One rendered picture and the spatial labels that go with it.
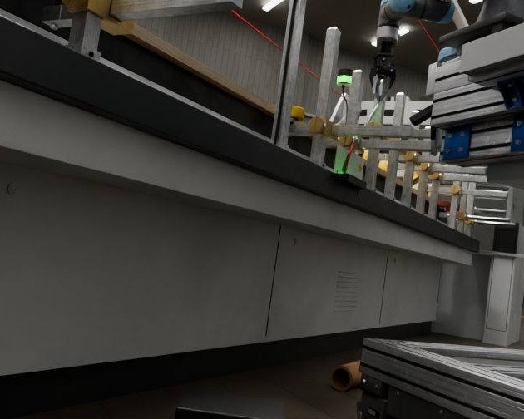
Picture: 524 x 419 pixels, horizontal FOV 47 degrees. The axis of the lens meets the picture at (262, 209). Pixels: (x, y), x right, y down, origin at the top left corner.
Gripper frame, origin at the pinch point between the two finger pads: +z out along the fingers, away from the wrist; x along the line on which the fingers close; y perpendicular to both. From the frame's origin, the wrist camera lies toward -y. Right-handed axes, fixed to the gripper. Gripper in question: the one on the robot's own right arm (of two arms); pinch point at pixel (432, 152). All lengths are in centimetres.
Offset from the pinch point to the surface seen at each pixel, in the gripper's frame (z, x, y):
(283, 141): 10, -56, -27
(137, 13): 3, -126, -20
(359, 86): -21.8, -5.8, -26.8
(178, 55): -6, -83, -46
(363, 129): -1.2, -26.5, -15.2
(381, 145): -1.7, -1.5, -17.8
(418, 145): -2.0, -1.5, -4.7
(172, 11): 3, -125, -13
